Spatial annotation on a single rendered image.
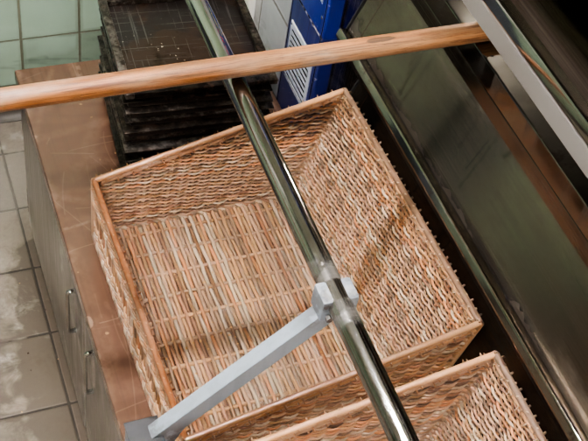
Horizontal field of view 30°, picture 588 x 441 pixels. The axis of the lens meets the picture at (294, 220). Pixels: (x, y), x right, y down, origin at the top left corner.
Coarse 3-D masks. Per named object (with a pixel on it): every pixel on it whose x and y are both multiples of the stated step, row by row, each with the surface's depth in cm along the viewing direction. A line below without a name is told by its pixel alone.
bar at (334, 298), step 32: (192, 0) 158; (256, 128) 142; (288, 192) 135; (320, 256) 129; (320, 288) 126; (352, 288) 127; (320, 320) 127; (352, 320) 123; (256, 352) 131; (288, 352) 131; (352, 352) 121; (224, 384) 132; (384, 384) 118; (160, 416) 135; (192, 416) 134; (384, 416) 116
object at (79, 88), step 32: (416, 32) 154; (448, 32) 155; (480, 32) 156; (192, 64) 143; (224, 64) 144; (256, 64) 146; (288, 64) 147; (320, 64) 150; (0, 96) 135; (32, 96) 136; (64, 96) 138; (96, 96) 140
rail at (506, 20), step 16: (496, 0) 124; (496, 16) 124; (512, 16) 122; (512, 32) 122; (528, 32) 120; (528, 48) 119; (544, 48) 119; (544, 64) 117; (544, 80) 117; (560, 80) 115; (560, 96) 115; (576, 96) 114; (576, 112) 113; (576, 128) 113
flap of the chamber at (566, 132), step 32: (480, 0) 127; (512, 0) 128; (544, 0) 130; (576, 0) 132; (544, 32) 125; (576, 32) 127; (512, 64) 122; (576, 64) 122; (544, 96) 117; (576, 160) 114
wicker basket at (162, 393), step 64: (320, 128) 204; (128, 192) 198; (192, 192) 204; (256, 192) 211; (320, 192) 205; (384, 192) 188; (128, 256) 200; (192, 256) 202; (256, 256) 203; (128, 320) 186; (192, 320) 192; (256, 320) 194; (384, 320) 188; (192, 384) 184; (256, 384) 186; (320, 384) 163
